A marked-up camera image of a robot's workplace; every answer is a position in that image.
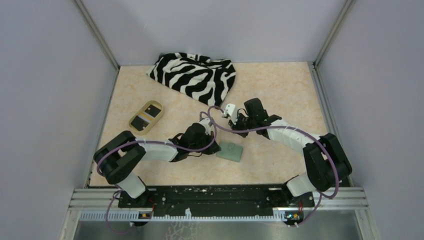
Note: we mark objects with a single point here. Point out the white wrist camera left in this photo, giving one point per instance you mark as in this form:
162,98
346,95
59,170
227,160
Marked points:
206,123

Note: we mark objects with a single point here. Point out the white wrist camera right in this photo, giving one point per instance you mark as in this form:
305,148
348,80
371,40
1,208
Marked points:
230,111

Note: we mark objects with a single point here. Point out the green card holder wallet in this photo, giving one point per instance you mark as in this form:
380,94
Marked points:
230,151

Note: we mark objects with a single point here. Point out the beige oval tray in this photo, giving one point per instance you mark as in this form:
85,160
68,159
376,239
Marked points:
153,122

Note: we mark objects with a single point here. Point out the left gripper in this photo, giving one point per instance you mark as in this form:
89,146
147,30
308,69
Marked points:
214,149

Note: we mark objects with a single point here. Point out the dark vip card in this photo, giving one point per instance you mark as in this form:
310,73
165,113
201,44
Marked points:
152,111
139,123

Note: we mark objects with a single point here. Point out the zebra striped cloth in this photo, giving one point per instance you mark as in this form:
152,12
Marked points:
196,76

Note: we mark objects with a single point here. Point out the aluminium front rail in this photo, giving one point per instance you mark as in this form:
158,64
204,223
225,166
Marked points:
101,203

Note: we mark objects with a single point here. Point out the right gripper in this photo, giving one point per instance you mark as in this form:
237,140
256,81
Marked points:
234,125

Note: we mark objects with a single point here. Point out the dark VIP card lower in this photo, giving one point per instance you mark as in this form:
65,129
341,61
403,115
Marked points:
139,123

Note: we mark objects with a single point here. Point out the yellow card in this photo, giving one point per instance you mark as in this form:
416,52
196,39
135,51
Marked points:
146,117

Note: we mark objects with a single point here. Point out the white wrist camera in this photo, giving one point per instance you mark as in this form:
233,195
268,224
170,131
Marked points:
206,123
230,111

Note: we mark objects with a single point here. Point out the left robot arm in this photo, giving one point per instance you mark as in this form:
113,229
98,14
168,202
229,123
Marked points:
117,159

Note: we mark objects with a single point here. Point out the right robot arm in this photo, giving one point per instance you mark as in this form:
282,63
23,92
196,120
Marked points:
325,160

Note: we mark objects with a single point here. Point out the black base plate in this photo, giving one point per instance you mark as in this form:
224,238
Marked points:
240,200

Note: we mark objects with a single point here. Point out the dark VIP card upper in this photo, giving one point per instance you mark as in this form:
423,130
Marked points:
152,111

